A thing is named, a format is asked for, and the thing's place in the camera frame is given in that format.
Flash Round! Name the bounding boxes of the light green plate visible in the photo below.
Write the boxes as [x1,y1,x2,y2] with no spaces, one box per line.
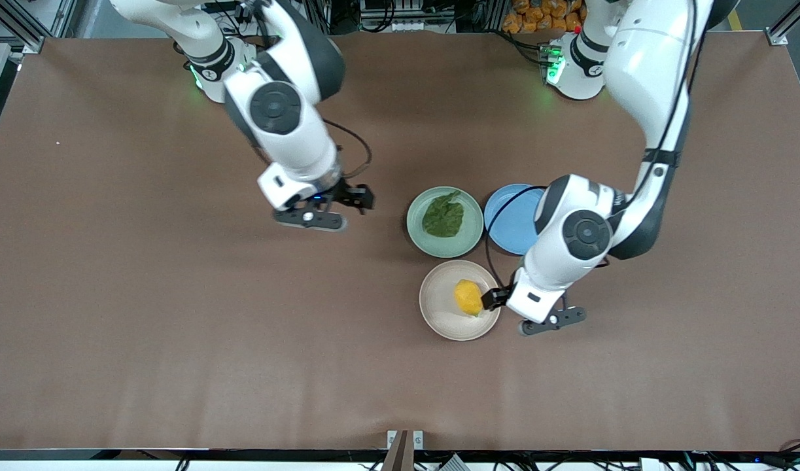
[407,186,485,258]

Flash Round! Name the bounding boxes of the blue plate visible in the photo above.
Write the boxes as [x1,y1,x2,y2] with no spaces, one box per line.
[483,184,548,256]

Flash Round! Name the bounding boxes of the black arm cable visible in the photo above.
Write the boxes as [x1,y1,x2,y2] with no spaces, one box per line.
[321,119,374,180]
[484,0,705,292]

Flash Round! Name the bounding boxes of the beige plate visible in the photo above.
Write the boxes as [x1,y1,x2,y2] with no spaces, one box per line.
[419,260,502,342]

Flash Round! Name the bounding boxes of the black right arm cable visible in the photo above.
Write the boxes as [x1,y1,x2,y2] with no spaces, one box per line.
[321,119,374,180]

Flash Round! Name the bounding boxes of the metal table edge bracket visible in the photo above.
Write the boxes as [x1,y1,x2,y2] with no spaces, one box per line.
[381,430,425,471]

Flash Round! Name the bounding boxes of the green lettuce leaf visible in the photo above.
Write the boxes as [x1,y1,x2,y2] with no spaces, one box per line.
[421,190,465,239]

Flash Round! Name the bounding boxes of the bag of oranges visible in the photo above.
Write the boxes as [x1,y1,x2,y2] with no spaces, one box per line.
[502,0,585,35]

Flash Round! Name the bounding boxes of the aluminium frame profile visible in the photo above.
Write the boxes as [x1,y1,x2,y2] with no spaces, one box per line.
[765,0,800,47]
[0,0,81,54]

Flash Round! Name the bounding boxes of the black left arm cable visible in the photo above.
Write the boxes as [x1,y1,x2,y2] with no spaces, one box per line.
[484,0,705,292]

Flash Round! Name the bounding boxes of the yellow lemon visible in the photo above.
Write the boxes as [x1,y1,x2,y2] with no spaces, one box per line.
[454,279,485,318]

